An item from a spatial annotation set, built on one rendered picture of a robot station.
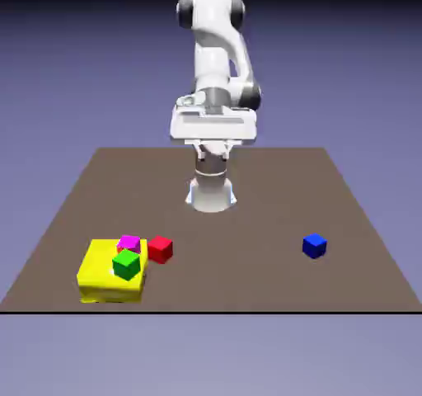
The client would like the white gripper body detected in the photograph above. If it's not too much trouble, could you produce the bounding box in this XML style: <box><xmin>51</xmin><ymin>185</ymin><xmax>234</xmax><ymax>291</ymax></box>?
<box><xmin>169</xmin><ymin>104</ymin><xmax>258</xmax><ymax>148</ymax></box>

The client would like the small green cube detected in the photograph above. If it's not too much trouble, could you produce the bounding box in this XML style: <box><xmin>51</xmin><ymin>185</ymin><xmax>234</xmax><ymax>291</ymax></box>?
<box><xmin>111</xmin><ymin>248</ymin><xmax>142</xmax><ymax>282</ymax></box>

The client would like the small red cube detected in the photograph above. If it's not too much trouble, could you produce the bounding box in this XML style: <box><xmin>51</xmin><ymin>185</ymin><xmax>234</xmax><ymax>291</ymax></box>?
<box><xmin>147</xmin><ymin>235</ymin><xmax>175</xmax><ymax>265</ymax></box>

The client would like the small magenta cube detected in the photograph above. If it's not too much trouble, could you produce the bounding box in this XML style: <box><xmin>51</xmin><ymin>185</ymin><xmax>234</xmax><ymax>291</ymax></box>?
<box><xmin>116</xmin><ymin>233</ymin><xmax>142</xmax><ymax>255</ymax></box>

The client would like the large yellow box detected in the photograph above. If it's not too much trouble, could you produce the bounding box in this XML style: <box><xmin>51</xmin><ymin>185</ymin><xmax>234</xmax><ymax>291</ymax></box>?
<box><xmin>76</xmin><ymin>238</ymin><xmax>148</xmax><ymax>304</ymax></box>

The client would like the small blue cube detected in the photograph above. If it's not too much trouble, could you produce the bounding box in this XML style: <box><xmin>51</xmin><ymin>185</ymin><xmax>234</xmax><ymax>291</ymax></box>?
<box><xmin>302</xmin><ymin>233</ymin><xmax>328</xmax><ymax>260</ymax></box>

